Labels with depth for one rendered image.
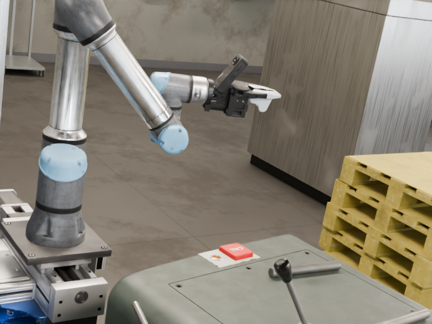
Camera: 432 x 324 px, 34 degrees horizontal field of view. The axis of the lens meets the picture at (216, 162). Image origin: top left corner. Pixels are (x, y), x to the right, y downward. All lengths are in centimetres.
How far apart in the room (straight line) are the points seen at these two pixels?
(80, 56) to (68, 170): 30
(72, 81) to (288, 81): 459
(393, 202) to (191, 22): 759
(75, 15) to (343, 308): 90
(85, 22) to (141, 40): 906
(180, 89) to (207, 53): 950
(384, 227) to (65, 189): 250
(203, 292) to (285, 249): 35
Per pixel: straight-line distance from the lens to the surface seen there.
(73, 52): 184
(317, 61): 607
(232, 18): 1151
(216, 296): 149
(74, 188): 179
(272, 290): 156
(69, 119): 188
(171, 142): 177
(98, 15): 171
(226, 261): 165
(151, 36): 1082
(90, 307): 179
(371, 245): 403
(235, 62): 191
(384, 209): 397
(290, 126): 631
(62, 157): 178
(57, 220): 181
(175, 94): 189
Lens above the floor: 194
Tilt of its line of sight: 17 degrees down
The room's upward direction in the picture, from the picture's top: 10 degrees clockwise
